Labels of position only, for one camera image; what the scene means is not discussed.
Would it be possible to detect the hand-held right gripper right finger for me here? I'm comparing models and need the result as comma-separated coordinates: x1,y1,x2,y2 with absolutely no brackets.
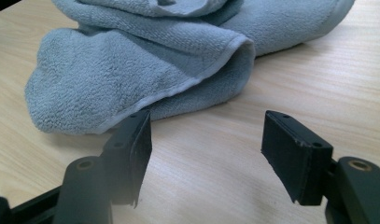
260,110,380,224

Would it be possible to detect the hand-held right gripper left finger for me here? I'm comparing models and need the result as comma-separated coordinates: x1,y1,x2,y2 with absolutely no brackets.
52,108,153,224

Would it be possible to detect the light blue towel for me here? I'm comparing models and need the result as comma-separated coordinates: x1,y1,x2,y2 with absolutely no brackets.
24,0,356,135

